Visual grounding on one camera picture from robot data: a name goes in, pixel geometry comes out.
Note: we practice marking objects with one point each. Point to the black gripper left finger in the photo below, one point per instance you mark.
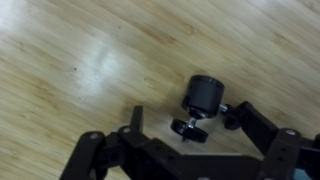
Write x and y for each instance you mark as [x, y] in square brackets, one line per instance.
[93, 150]

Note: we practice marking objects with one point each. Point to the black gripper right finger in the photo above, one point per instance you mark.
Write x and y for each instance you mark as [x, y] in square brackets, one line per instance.
[283, 150]

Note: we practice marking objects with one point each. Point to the black ball head mount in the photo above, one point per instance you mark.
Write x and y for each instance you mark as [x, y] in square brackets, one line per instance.
[203, 95]

